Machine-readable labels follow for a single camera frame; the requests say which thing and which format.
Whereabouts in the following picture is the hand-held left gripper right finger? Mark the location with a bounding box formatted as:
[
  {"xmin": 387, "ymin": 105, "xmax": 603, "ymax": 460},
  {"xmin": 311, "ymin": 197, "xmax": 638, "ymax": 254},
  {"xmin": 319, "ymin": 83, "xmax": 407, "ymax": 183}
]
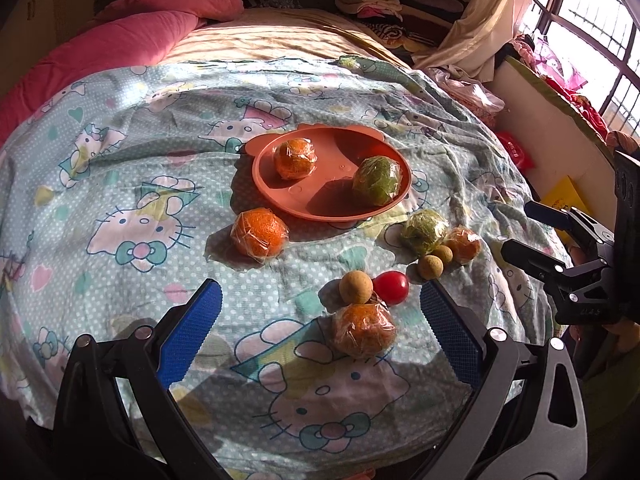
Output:
[{"xmin": 419, "ymin": 278, "xmax": 591, "ymax": 480}]

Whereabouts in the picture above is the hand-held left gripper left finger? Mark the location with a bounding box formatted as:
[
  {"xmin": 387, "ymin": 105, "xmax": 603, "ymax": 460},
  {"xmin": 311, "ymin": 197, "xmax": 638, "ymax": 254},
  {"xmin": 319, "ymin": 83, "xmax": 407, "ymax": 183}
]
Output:
[{"xmin": 52, "ymin": 278, "xmax": 232, "ymax": 480}]

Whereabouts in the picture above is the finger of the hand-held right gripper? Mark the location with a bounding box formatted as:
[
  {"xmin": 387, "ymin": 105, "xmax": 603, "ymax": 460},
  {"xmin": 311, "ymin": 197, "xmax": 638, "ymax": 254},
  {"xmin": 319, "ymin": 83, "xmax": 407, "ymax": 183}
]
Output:
[
  {"xmin": 500, "ymin": 239, "xmax": 620, "ymax": 326},
  {"xmin": 524, "ymin": 200, "xmax": 617, "ymax": 257}
]

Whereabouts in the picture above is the small plastic-wrapped orange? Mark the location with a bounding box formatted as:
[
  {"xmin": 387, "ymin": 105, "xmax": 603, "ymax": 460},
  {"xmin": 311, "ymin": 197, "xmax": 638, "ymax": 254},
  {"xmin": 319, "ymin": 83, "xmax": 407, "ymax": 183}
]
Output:
[{"xmin": 445, "ymin": 226, "xmax": 482, "ymax": 265}]

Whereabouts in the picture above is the large tan longan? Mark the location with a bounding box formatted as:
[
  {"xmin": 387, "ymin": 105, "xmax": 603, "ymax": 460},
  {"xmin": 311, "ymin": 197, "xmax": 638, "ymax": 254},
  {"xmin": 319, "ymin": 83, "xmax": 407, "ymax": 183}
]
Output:
[{"xmin": 339, "ymin": 270, "xmax": 375, "ymax": 305}]

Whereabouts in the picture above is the plastic-wrapped green citrus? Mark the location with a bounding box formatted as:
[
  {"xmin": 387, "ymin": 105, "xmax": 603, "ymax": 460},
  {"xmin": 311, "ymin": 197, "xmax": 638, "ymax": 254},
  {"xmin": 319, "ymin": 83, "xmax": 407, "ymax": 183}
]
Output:
[
  {"xmin": 401, "ymin": 209, "xmax": 449, "ymax": 256},
  {"xmin": 352, "ymin": 156, "xmax": 403, "ymax": 206}
]

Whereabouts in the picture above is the pink plate with ears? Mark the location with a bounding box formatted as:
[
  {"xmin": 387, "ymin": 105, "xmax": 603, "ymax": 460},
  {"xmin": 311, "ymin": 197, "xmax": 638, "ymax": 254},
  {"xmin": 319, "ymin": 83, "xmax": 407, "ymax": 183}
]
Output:
[{"xmin": 243, "ymin": 125, "xmax": 414, "ymax": 222}]

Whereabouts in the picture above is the yellow box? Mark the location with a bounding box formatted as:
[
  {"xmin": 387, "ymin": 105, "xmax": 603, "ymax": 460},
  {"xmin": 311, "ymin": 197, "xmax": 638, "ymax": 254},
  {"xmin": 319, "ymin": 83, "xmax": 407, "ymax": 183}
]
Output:
[{"xmin": 540, "ymin": 175, "xmax": 592, "ymax": 217}]

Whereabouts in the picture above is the red packet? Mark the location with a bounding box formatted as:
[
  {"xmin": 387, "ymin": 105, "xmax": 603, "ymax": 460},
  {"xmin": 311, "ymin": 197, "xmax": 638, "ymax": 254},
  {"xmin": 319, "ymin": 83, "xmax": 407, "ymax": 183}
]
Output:
[{"xmin": 495, "ymin": 130, "xmax": 537, "ymax": 169}]

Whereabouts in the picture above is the red cherry tomato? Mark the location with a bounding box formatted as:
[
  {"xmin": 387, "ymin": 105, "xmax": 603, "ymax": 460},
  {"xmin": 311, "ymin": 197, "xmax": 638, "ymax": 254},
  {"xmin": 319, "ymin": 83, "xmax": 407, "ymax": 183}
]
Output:
[{"xmin": 373, "ymin": 270, "xmax": 411, "ymax": 306}]

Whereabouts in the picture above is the pink floral cloth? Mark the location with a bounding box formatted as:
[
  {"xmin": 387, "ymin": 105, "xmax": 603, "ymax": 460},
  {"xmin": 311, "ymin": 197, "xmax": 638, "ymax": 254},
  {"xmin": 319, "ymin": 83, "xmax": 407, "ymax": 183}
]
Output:
[{"xmin": 434, "ymin": 67, "xmax": 507, "ymax": 132}]

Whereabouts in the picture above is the pink clothes heap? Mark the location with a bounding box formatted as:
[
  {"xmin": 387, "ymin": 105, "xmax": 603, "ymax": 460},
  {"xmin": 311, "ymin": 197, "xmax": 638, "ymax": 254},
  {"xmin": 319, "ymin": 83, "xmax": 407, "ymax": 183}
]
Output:
[{"xmin": 517, "ymin": 34, "xmax": 628, "ymax": 143}]

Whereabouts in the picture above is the cartoon cat printed blanket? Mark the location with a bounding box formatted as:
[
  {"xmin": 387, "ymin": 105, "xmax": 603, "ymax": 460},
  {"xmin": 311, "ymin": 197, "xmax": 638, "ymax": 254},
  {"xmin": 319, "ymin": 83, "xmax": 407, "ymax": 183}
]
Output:
[{"xmin": 0, "ymin": 55, "xmax": 576, "ymax": 480}]

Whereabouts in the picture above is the beige curtain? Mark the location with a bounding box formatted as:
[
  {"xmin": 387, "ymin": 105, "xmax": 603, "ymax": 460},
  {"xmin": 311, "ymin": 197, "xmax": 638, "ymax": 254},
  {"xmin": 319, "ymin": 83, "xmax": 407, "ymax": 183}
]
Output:
[{"xmin": 414, "ymin": 0, "xmax": 532, "ymax": 82}]

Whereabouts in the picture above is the barred window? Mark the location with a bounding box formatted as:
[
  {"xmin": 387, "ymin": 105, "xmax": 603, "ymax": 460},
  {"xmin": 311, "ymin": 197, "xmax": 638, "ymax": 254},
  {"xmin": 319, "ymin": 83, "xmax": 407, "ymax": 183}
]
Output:
[{"xmin": 520, "ymin": 0, "xmax": 640, "ymax": 133}]

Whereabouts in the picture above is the pile of folded clothes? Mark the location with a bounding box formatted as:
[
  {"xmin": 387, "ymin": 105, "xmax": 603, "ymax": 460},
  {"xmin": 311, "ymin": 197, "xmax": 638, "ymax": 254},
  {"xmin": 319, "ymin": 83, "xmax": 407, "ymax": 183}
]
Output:
[{"xmin": 334, "ymin": 0, "xmax": 472, "ymax": 55}]

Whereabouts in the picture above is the pink duvet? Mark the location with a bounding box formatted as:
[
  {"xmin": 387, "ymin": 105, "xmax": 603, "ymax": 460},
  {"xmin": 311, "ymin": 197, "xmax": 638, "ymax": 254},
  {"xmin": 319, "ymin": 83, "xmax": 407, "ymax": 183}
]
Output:
[{"xmin": 0, "ymin": 0, "xmax": 246, "ymax": 147}]

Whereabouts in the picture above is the beige bed sheet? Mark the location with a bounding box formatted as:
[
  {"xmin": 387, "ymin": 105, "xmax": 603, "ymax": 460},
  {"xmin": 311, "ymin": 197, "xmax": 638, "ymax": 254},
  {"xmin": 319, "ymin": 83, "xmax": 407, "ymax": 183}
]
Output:
[{"xmin": 165, "ymin": 7, "xmax": 416, "ymax": 70}]

